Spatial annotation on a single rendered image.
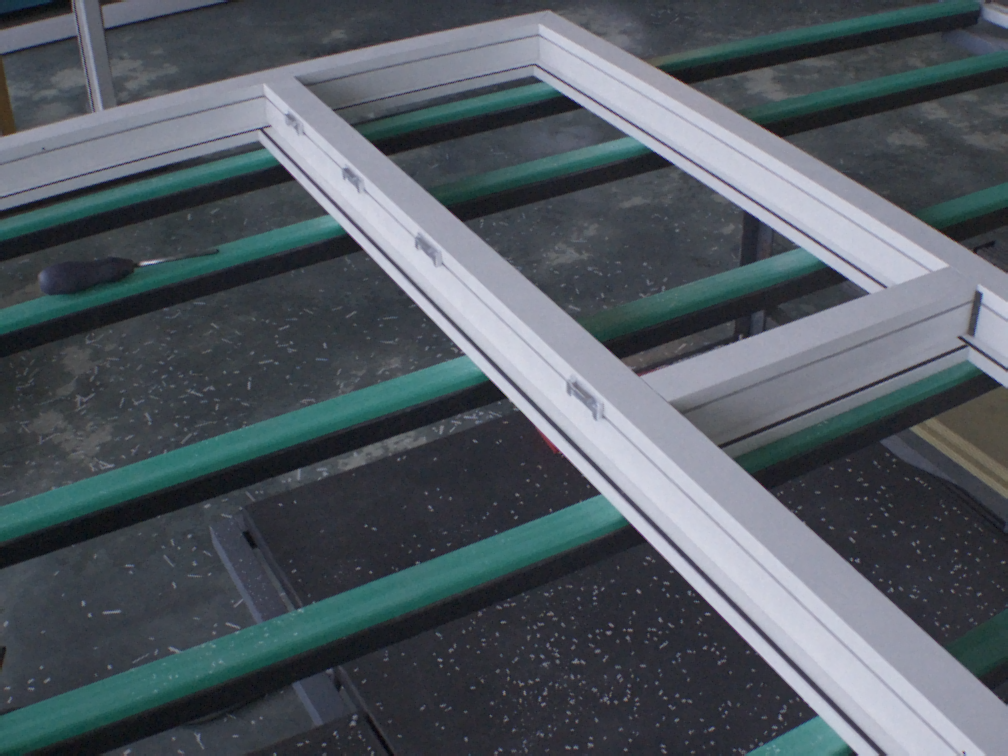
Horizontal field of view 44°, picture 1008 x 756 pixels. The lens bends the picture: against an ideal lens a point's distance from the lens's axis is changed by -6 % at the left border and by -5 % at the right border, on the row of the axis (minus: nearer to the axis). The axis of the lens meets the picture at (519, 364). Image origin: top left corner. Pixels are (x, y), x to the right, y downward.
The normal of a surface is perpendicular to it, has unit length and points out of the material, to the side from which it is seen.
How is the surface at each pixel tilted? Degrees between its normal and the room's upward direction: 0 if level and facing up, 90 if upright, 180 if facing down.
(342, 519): 0
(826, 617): 90
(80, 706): 0
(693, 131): 90
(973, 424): 0
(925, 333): 90
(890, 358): 90
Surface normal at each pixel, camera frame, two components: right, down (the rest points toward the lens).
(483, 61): 0.50, 0.48
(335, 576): -0.01, -0.83
